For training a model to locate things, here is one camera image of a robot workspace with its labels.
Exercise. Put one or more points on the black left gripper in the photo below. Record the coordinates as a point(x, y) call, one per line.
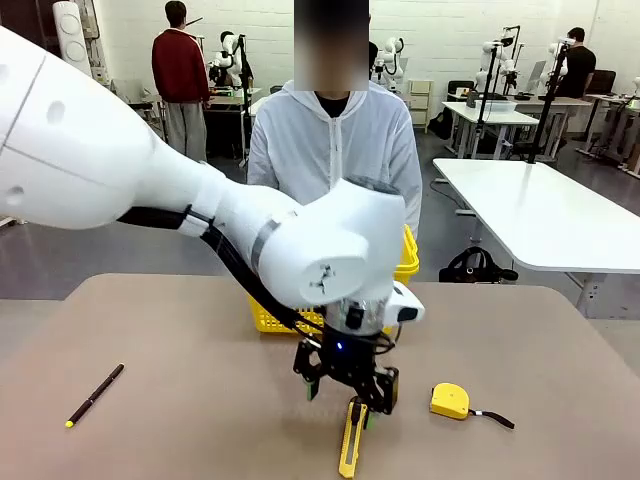
point(350, 357)

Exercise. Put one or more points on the yellow utility knife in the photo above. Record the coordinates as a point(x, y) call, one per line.
point(350, 445)

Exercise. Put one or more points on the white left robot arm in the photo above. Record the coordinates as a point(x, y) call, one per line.
point(150, 185)

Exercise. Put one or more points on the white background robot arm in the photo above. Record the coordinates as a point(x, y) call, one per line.
point(487, 55)
point(227, 50)
point(392, 55)

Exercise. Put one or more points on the yellow plastic shopping basket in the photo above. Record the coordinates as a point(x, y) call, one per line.
point(270, 320)

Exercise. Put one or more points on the person in white hoodie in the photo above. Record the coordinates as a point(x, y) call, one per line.
point(330, 145)

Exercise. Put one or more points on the person in red jacket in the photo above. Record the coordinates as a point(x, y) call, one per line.
point(180, 65)

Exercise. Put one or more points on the yellow tape measure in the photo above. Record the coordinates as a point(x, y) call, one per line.
point(450, 400)

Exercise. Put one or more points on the black bag on floor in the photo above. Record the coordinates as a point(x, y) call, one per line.
point(475, 270)

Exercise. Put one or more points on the black pen yellow tip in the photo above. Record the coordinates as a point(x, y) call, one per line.
point(95, 395)

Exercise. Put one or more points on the large white table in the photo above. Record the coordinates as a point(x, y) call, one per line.
point(540, 215)

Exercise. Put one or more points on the white drawer cabinet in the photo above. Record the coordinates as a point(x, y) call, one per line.
point(421, 102)

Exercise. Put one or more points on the white background desk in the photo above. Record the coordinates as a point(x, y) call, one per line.
point(480, 112)

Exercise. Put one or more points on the man in black t-shirt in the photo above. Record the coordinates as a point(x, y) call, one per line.
point(580, 65)

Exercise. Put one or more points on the white tower air conditioner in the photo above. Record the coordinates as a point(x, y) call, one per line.
point(70, 30)

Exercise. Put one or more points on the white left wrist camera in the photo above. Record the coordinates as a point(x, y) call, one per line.
point(407, 307)

